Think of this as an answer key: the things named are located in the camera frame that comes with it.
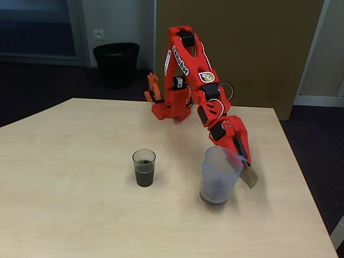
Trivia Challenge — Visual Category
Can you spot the brown cork pinboard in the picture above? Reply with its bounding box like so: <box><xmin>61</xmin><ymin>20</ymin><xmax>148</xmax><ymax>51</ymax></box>
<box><xmin>154</xmin><ymin>0</ymin><xmax>331</xmax><ymax>121</ymax></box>

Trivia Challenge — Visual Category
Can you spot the translucent plastic measuring jug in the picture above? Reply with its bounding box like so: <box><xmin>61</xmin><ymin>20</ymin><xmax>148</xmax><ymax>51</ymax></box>
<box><xmin>199</xmin><ymin>146</ymin><xmax>259</xmax><ymax>209</ymax></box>

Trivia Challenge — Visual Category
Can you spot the small clear drinking glass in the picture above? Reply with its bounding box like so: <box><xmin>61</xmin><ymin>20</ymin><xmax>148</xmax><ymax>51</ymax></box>
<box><xmin>132</xmin><ymin>149</ymin><xmax>156</xmax><ymax>188</ymax></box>

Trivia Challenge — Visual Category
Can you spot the orange table clamp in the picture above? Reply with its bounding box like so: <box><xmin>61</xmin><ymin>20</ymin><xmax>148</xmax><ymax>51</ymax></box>
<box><xmin>144</xmin><ymin>72</ymin><xmax>164</xmax><ymax>104</ymax></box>

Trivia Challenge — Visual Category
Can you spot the glass door panel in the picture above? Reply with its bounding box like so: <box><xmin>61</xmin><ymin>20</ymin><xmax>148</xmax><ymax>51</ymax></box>
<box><xmin>0</xmin><ymin>0</ymin><xmax>88</xmax><ymax>67</ymax></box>

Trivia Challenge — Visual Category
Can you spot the black waste bin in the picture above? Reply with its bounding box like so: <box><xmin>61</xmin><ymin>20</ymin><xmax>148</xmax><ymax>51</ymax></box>
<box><xmin>92</xmin><ymin>42</ymin><xmax>140</xmax><ymax>89</ymax></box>

